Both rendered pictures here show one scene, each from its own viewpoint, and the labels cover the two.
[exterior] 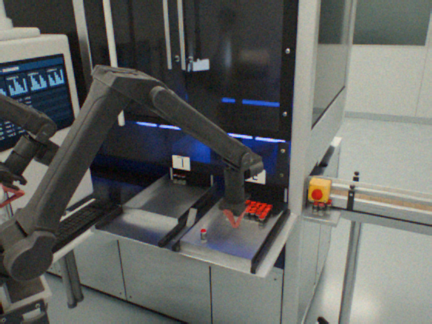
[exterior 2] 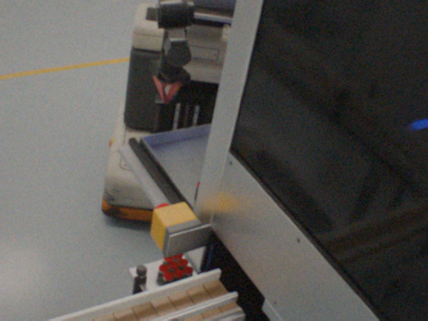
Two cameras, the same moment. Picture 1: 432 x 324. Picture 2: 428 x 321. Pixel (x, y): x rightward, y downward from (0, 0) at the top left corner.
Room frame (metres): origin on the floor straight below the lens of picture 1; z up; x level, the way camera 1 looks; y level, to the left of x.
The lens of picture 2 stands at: (1.70, -1.14, 1.81)
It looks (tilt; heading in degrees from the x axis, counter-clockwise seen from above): 36 degrees down; 117
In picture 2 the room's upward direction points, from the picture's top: 12 degrees clockwise
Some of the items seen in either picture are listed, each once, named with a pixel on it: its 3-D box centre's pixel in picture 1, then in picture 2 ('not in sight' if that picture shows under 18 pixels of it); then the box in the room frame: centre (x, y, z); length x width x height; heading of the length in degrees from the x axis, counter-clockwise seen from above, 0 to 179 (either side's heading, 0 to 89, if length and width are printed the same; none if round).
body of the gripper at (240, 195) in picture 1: (234, 194); (171, 61); (1.00, -0.05, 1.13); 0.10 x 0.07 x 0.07; 154
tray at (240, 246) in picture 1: (234, 227); (214, 171); (1.18, -0.06, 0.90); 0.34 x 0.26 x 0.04; 153
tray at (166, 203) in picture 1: (172, 197); not in sight; (1.44, 0.19, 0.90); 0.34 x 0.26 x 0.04; 154
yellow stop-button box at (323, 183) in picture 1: (319, 189); (175, 228); (1.28, -0.39, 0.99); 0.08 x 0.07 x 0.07; 154
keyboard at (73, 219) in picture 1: (75, 223); not in sight; (1.37, 0.60, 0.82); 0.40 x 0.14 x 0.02; 153
